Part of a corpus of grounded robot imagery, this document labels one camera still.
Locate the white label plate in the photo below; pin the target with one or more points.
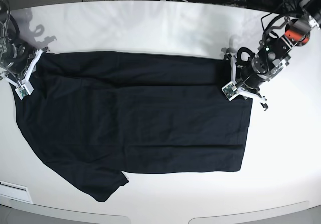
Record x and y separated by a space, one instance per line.
15 192

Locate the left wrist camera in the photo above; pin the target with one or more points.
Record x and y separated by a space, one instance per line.
230 91

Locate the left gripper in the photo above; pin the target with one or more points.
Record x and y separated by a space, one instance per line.
249 71

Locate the black T-shirt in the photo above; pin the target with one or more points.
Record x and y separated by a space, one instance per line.
94 116

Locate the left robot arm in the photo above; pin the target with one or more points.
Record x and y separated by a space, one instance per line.
282 34

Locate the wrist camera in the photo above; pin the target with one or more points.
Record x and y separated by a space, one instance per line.
24 90
230 91

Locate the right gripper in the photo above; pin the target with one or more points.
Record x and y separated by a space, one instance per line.
17 66

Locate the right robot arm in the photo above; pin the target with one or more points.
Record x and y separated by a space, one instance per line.
10 33

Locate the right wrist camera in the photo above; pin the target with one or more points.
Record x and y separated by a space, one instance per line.
24 90

